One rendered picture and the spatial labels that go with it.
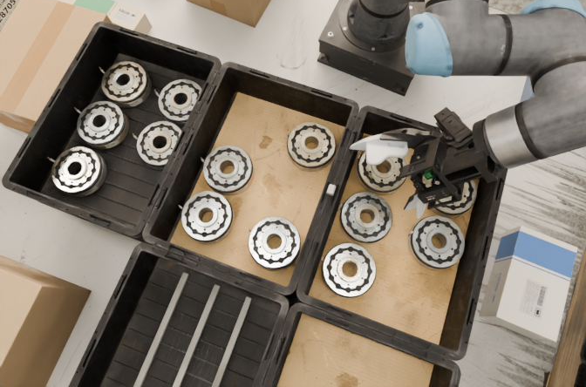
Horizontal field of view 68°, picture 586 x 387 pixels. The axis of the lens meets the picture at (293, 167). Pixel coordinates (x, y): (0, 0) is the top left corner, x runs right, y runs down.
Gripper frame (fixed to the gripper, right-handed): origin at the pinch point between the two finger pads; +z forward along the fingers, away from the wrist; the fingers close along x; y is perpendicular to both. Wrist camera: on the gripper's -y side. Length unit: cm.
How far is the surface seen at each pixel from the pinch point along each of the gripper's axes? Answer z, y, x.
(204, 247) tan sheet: 36.9, 11.1, -5.7
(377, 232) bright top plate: 11.3, -2.3, 13.7
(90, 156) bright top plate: 50, 5, -34
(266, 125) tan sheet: 26.9, -15.8, -12.3
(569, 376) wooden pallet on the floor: 18, -28, 118
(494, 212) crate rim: -7.6, -8.7, 21.8
